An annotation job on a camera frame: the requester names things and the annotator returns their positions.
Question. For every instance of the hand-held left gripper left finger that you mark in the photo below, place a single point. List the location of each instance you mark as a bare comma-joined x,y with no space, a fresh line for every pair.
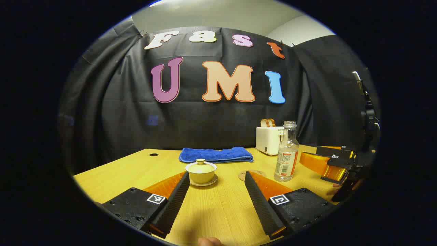
174,201

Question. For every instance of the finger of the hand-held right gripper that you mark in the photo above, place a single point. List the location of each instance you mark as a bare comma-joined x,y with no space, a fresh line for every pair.
314,162
329,150

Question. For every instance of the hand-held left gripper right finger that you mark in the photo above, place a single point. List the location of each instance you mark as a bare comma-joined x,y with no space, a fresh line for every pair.
259,205

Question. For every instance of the clear water bottle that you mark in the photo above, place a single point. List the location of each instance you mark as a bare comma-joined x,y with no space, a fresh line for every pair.
286,160

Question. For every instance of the round cork coaster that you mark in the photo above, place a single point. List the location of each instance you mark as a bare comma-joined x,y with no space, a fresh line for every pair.
243,175

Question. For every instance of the yellow ceramic teacup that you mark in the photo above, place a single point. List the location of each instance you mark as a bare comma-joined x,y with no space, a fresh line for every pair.
201,177

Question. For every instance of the yellow teacup lid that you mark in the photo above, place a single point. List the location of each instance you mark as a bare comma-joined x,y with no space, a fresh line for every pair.
200,166

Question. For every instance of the yellow ceramic saucer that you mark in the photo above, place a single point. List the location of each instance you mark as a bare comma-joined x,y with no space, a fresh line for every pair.
210,182

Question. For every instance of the white toaster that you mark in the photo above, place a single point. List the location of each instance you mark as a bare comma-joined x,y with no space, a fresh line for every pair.
268,140

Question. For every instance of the toast slice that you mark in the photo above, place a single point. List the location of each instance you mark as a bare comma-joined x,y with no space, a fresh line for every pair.
264,123
271,122

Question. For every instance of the blue folded towel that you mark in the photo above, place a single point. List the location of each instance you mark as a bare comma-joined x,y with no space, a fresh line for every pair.
215,154

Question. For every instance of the black backdrop cloth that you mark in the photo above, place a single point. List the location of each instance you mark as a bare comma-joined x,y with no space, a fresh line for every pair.
211,119

